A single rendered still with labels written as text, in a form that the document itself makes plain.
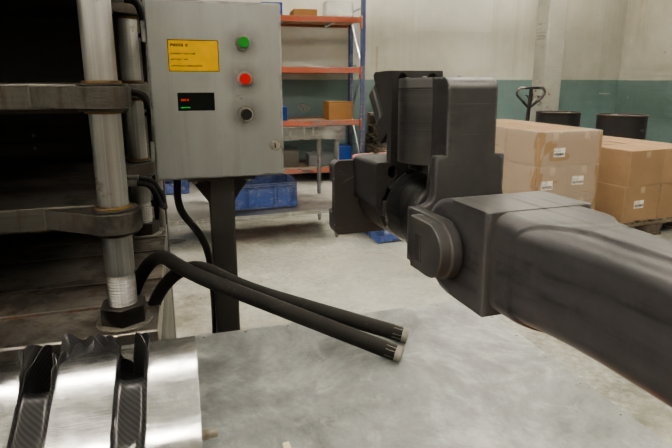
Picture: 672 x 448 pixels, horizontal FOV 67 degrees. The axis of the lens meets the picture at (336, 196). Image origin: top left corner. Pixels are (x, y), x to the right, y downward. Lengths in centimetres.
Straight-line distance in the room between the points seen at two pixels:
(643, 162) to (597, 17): 460
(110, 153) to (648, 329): 100
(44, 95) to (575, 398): 110
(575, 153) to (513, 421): 353
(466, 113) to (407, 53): 725
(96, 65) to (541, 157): 344
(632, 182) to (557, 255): 458
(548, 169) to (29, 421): 378
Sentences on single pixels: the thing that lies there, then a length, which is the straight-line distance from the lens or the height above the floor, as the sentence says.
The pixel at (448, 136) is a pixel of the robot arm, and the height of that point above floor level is 126.
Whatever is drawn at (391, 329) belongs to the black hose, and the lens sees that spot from 103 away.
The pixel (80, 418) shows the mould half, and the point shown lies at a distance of 73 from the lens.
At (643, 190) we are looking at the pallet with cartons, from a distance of 496.
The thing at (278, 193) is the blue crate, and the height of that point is 38.
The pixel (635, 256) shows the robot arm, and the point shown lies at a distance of 23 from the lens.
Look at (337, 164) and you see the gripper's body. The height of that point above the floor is 123.
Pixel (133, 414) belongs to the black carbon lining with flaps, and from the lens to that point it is 72.
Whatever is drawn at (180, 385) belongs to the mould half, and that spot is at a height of 91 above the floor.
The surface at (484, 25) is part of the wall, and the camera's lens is 810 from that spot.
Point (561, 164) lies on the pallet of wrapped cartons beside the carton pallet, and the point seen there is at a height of 68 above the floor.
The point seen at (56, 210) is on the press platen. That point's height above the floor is 104.
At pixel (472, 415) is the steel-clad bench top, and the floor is 80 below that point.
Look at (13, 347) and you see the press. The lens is 123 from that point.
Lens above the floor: 130
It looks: 13 degrees down
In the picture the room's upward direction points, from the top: straight up
